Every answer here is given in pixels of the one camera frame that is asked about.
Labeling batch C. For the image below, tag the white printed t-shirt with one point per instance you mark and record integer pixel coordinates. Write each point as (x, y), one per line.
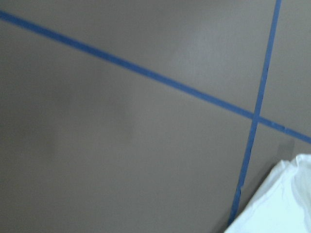
(282, 204)

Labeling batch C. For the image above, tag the blue tape line crosswise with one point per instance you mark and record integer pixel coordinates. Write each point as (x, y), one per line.
(73, 43)

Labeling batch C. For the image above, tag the blue tape line far left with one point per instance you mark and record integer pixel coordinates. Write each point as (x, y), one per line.
(256, 115)

